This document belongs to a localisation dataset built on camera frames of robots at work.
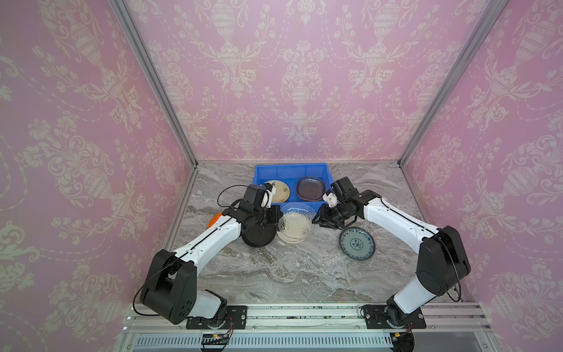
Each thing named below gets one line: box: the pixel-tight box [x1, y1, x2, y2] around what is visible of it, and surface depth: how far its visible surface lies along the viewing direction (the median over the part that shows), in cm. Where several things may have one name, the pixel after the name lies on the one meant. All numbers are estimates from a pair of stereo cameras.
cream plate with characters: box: [264, 179, 291, 204], surface depth 110 cm
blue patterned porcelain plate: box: [338, 226, 377, 262], surface depth 93 cm
